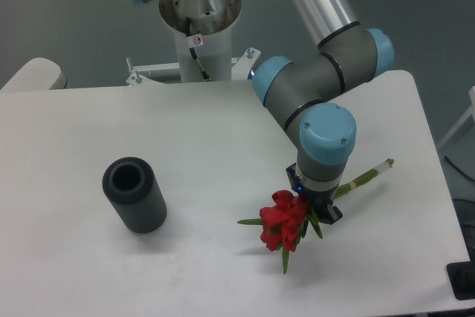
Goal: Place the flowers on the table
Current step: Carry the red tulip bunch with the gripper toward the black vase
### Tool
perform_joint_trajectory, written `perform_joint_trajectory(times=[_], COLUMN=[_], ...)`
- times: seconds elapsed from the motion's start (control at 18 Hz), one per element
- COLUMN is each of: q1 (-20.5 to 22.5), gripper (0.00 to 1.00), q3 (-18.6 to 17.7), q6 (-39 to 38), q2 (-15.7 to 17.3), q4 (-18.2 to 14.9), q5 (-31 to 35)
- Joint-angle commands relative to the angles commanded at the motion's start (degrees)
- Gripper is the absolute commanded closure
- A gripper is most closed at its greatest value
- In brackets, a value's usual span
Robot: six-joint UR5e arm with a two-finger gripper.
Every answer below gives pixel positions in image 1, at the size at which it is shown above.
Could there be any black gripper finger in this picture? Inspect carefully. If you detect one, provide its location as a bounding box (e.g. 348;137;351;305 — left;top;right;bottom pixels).
313;203;343;224

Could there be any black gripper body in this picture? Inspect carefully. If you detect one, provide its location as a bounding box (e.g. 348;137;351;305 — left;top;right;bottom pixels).
286;163;338;213

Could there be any red flower bouquet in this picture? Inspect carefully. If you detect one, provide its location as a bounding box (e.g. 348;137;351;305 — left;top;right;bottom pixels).
237;157;396;275

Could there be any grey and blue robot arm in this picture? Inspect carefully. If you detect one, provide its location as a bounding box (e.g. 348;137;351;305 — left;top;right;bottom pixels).
132;0;394;224

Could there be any black device at table edge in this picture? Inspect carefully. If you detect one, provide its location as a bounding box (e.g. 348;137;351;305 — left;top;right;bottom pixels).
446;261;474;301

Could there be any black ribbed cylindrical vase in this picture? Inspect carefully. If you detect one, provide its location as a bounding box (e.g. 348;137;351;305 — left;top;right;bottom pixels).
102;157;167;234

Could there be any white chair seat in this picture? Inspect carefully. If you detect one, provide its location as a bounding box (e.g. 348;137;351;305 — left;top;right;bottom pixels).
1;57;68;93

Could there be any black cable on floor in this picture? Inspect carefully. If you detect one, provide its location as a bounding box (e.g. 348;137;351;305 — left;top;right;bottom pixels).
444;157;475;182

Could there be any black cable on pedestal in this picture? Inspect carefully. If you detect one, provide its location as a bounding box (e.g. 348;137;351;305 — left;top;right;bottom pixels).
184;16;212;83

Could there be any white frame at right edge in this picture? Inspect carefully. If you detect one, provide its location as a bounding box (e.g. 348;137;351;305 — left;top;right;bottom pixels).
436;87;474;153

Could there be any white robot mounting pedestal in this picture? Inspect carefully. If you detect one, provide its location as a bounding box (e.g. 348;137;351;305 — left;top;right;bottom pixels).
126;0;261;85

